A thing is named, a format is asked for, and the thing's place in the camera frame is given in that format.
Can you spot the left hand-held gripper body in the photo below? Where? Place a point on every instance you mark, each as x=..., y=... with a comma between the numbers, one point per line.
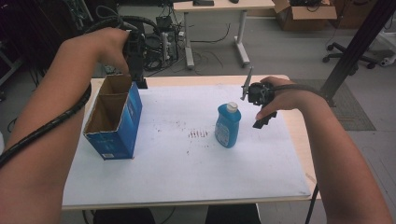
x=136, y=56

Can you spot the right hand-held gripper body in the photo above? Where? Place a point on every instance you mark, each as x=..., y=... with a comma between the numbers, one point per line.
x=260, y=93

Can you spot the blue bottle with white cap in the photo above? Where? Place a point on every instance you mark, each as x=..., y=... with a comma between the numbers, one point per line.
x=227, y=126

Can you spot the blue cardboard box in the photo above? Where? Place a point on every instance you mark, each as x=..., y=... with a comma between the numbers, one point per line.
x=124, y=124

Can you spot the person's right hand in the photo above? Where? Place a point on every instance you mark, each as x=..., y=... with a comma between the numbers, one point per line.
x=285, y=96

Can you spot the person's left hand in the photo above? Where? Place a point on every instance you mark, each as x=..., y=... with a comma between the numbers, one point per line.
x=112, y=46

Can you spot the computer tower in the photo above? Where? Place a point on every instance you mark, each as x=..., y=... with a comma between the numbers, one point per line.
x=166, y=46

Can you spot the black device on desk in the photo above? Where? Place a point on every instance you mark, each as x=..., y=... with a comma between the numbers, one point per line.
x=203, y=2

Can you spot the grey floor mat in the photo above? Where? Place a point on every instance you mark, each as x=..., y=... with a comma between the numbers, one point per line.
x=351, y=109

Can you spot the brown cardboard box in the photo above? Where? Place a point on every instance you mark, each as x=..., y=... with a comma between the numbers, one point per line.
x=306, y=15

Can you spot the black office chair base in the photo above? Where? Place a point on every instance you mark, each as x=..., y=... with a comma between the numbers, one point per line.
x=348, y=56

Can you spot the white desk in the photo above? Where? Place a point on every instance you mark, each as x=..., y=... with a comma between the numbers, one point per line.
x=218, y=4

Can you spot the black metal stand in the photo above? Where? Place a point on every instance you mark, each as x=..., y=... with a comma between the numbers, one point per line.
x=358, y=46

